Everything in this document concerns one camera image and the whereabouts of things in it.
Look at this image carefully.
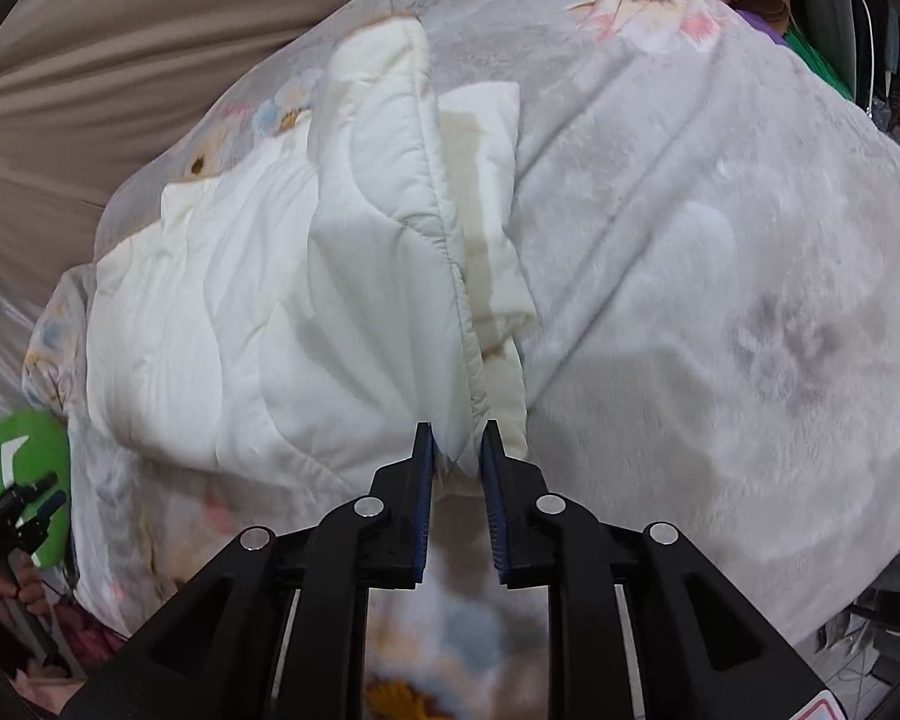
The purple cloth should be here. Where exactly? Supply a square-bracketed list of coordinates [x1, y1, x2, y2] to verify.
[736, 8, 785, 46]

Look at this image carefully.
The green cloth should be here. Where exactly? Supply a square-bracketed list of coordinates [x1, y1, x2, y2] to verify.
[784, 23, 854, 101]

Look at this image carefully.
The person left hand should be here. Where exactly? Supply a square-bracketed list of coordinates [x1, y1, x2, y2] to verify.
[0, 554, 52, 628]

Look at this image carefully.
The green cushion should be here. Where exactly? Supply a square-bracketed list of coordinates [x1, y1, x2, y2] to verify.
[0, 410, 71, 569]

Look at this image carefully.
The beige bed sheet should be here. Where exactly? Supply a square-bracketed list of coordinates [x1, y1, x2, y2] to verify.
[0, 0, 349, 302]

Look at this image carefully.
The cream quilted garment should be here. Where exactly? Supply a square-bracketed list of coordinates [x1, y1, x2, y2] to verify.
[87, 18, 535, 494]

